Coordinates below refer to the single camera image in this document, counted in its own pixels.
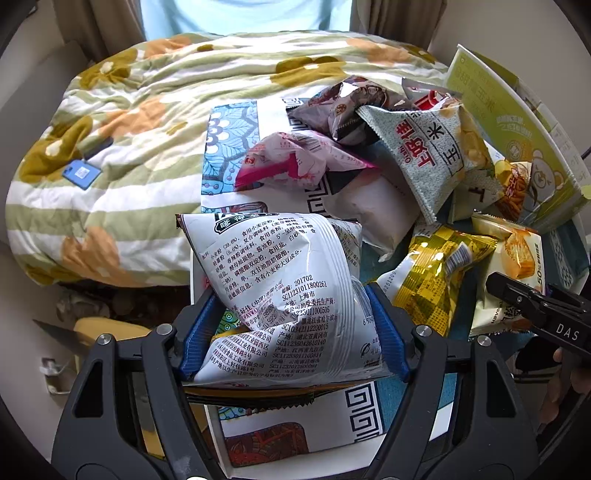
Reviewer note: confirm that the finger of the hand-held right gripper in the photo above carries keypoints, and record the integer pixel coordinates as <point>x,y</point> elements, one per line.
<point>554,318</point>

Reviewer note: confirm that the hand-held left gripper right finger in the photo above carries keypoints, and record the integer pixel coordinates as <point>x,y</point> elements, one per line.
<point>390,337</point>

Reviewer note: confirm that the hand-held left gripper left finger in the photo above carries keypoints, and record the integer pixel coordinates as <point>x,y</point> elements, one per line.
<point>198,332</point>

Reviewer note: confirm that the white snack bag black text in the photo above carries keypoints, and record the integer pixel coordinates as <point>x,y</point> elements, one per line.
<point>277,286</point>

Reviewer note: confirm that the pink snack bag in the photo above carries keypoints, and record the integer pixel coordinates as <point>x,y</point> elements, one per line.
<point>286,157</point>

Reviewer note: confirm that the green cardboard box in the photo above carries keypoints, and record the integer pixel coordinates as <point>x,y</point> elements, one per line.
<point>521,120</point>

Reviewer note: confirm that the person's right hand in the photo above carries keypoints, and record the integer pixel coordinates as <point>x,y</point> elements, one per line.
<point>581,383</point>

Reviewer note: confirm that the cream cracker snack bag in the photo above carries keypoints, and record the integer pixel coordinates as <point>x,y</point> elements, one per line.
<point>512,258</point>

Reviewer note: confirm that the yellow checkered snack bag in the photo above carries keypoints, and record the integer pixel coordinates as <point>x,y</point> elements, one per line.
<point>434,272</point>

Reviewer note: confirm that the yellow object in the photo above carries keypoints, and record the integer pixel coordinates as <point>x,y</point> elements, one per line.
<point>111,330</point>

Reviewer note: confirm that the plain white snack bag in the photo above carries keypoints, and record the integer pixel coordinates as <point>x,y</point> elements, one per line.
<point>369,207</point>

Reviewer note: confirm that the teal patterned tablecloth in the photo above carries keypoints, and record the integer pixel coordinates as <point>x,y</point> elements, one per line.
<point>221,152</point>

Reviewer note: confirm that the pale green chip snack bag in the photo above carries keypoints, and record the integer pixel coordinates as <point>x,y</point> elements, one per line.
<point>415,157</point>

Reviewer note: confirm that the floral striped blanket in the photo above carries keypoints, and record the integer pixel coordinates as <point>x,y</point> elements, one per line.
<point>138,138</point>

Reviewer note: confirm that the dark brown snack bag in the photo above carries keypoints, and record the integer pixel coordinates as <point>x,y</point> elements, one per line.
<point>351,108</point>

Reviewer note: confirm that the brown curtain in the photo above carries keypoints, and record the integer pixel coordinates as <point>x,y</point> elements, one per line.
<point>115,27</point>
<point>392,21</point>

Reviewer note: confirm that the pale blue sheer curtain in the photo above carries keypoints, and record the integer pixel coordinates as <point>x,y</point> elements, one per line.
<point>244,16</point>

